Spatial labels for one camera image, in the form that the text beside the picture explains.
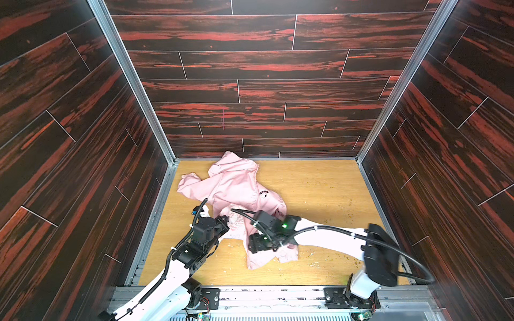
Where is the pink zip-up jacket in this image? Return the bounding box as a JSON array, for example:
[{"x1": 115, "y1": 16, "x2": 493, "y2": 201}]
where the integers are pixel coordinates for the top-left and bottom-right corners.
[{"x1": 177, "y1": 151, "x2": 298, "y2": 270}]

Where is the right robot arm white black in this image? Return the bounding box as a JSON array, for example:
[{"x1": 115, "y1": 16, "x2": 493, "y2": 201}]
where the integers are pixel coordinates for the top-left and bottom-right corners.
[{"x1": 240, "y1": 210, "x2": 435, "y2": 300}]

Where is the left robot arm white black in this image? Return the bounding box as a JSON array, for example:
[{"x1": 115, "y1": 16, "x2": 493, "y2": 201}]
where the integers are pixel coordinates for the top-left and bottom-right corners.
[{"x1": 95, "y1": 215, "x2": 230, "y2": 320}]

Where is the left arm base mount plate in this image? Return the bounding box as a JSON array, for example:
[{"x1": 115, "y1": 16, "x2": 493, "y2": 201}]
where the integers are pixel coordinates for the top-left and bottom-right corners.
[{"x1": 187, "y1": 287, "x2": 221, "y2": 311}]

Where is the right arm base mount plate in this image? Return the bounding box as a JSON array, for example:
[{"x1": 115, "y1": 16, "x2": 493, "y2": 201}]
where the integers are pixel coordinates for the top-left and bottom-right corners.
[{"x1": 323, "y1": 287, "x2": 381, "y2": 310}]

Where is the aluminium front rail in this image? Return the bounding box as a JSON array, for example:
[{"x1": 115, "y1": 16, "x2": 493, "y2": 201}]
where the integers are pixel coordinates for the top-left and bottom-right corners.
[{"x1": 106, "y1": 286, "x2": 447, "y2": 320}]

